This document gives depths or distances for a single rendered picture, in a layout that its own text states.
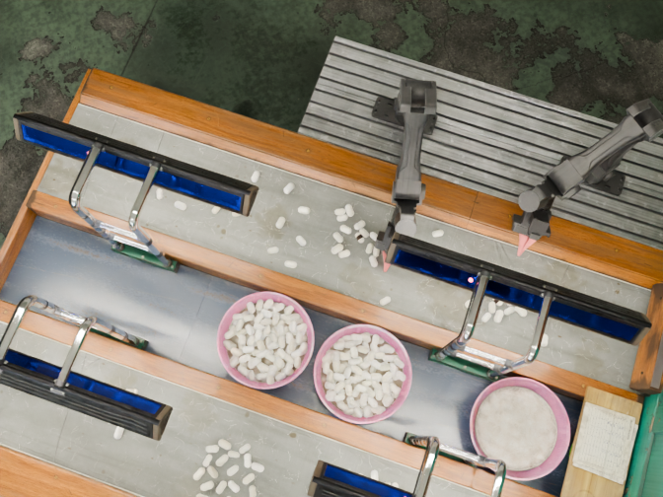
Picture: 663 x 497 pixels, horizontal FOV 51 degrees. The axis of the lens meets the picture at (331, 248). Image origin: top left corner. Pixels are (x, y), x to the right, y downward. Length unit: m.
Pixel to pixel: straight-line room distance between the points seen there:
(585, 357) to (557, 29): 1.70
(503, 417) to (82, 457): 1.13
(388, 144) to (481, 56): 1.08
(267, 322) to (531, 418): 0.76
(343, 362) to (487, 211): 0.60
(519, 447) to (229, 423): 0.78
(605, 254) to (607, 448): 0.53
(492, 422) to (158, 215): 1.11
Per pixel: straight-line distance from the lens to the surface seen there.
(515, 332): 2.03
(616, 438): 2.05
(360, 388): 1.94
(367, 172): 2.06
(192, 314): 2.07
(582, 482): 2.02
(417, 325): 1.95
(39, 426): 2.09
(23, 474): 2.07
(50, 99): 3.22
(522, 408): 2.02
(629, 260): 2.15
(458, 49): 3.17
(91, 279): 2.17
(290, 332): 1.96
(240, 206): 1.71
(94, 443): 2.04
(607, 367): 2.10
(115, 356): 2.01
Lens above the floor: 2.68
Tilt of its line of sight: 75 degrees down
